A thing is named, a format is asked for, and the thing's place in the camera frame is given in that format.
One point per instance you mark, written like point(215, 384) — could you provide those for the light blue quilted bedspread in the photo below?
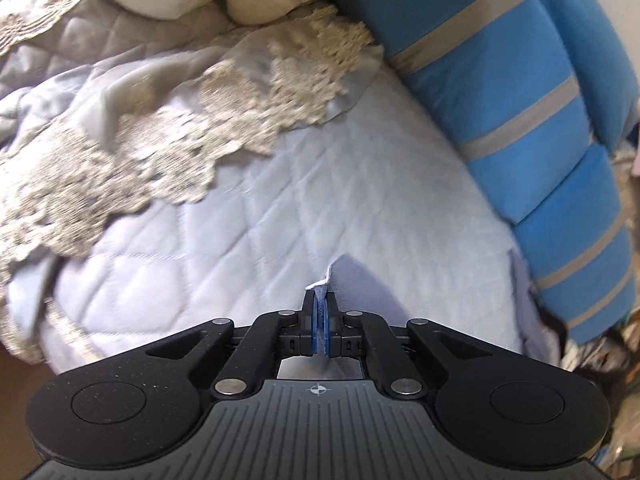
point(250, 220)

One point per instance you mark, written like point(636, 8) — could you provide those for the blue grey-striped pillow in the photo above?
point(480, 60)
point(570, 230)

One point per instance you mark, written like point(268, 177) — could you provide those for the plain blue pillow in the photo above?
point(590, 35)

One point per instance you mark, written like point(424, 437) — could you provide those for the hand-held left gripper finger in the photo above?
point(326, 325)
point(314, 325)

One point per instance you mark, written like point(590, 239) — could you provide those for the grey lace-trimmed quilt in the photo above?
point(125, 85)

